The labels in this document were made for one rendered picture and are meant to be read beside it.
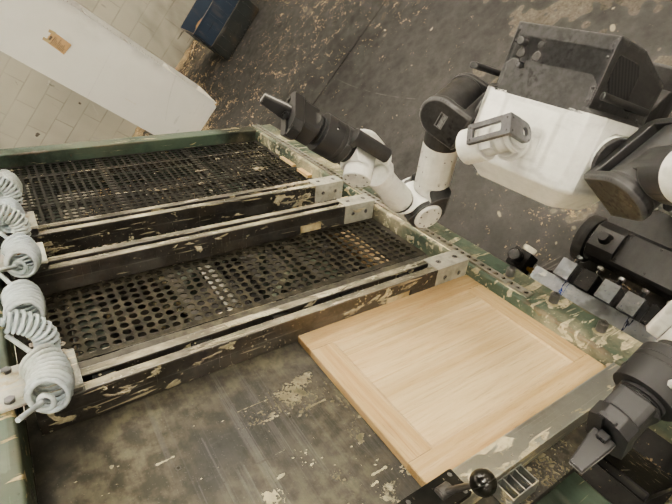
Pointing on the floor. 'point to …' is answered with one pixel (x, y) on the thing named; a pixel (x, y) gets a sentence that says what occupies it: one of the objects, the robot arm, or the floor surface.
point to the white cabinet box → (102, 65)
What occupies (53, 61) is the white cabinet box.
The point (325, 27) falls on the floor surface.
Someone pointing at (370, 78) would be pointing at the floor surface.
